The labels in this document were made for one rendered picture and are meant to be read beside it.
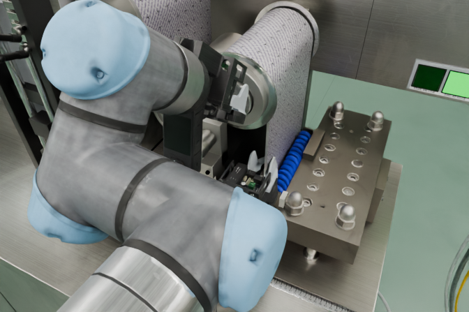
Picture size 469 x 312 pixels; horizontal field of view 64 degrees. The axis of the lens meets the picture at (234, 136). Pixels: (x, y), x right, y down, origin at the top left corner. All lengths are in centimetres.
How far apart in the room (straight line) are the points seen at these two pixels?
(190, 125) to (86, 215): 18
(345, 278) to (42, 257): 63
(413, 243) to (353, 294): 132
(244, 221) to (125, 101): 14
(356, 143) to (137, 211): 70
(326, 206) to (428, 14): 42
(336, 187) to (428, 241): 140
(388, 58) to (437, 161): 178
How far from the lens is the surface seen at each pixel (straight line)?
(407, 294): 195
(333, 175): 82
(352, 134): 93
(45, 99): 75
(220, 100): 47
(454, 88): 91
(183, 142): 47
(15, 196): 108
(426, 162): 258
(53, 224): 34
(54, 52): 31
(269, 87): 60
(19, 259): 94
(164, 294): 23
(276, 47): 67
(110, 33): 29
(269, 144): 68
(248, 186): 62
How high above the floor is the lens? 160
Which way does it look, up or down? 40 degrees down
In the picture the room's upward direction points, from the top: 1 degrees counter-clockwise
